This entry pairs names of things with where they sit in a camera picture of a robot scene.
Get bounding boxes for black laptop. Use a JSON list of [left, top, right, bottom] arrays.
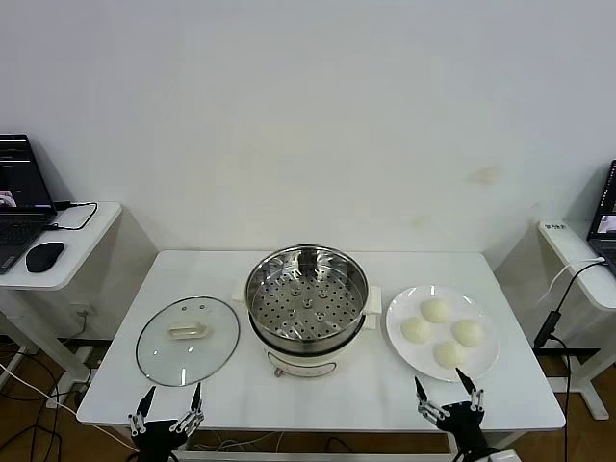
[[0, 133, 59, 276], [587, 160, 616, 279]]

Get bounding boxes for black computer mouse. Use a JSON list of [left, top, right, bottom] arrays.
[[25, 241, 65, 273]]

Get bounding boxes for white round plate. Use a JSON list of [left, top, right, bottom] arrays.
[[385, 284, 501, 383]]

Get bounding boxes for steel steamer pot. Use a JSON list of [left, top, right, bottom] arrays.
[[232, 283, 383, 379]]

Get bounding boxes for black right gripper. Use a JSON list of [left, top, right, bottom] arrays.
[[414, 367, 498, 457]]

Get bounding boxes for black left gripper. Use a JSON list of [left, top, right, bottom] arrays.
[[127, 382, 206, 462]]

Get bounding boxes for round glass pot lid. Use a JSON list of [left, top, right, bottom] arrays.
[[135, 295, 241, 387]]

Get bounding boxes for black laptop cable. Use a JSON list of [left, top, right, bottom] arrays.
[[45, 199, 99, 232]]

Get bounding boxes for white floor cable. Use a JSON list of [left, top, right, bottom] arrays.
[[0, 361, 163, 461]]

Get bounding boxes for white steamed baozi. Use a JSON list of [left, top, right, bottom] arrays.
[[400, 317, 433, 345], [451, 319, 484, 347], [432, 340, 467, 371], [421, 297, 450, 323]]

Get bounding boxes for white table leg frame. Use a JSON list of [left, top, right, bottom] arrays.
[[166, 426, 482, 462]]

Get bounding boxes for stainless steel steamer basket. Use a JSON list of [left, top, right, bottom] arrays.
[[244, 244, 371, 341]]

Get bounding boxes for black cable with adapter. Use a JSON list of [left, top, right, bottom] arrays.
[[533, 259, 607, 462]]

